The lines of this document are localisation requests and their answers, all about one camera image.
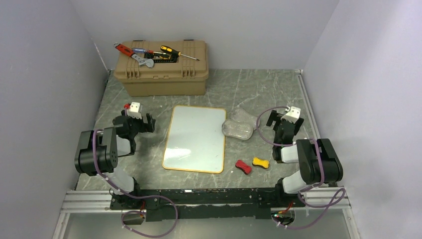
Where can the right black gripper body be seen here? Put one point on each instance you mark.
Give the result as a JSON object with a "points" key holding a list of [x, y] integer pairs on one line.
{"points": [[274, 116]]}

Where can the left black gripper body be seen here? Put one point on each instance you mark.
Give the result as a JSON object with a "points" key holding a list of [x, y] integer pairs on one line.
{"points": [[137, 125]]}

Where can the yellow bone shaped eraser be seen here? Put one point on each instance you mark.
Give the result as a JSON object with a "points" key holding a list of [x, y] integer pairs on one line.
{"points": [[260, 162]]}

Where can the yellow framed whiteboard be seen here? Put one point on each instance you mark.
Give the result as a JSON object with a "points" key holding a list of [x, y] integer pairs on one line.
{"points": [[195, 142]]}

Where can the red bone shaped eraser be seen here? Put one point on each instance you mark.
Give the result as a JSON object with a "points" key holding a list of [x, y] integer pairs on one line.
{"points": [[245, 168]]}

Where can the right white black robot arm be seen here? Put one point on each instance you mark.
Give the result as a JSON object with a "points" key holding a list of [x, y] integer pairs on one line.
{"points": [[317, 160]]}

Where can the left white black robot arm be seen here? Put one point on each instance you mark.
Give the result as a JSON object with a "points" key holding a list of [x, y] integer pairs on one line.
{"points": [[99, 150]]}

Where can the tan plastic toolbox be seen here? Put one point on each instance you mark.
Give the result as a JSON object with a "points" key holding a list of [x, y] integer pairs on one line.
{"points": [[171, 74]]}

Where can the yellow black screwdriver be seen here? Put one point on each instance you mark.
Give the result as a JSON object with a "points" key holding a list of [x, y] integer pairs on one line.
{"points": [[172, 51]]}

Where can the blue red small screwdriver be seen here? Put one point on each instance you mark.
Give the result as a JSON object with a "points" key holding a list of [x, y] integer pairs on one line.
{"points": [[147, 51]]}

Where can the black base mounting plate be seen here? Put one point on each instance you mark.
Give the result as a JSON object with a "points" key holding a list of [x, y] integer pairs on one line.
{"points": [[165, 204]]}

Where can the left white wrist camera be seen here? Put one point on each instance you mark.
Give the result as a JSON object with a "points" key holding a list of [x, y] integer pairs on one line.
{"points": [[135, 110]]}

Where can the red handled adjustable wrench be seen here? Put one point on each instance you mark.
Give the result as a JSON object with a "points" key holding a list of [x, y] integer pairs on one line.
{"points": [[131, 54]]}

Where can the aluminium extrusion rail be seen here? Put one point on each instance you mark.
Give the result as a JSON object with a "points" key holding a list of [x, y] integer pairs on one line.
{"points": [[103, 202]]}

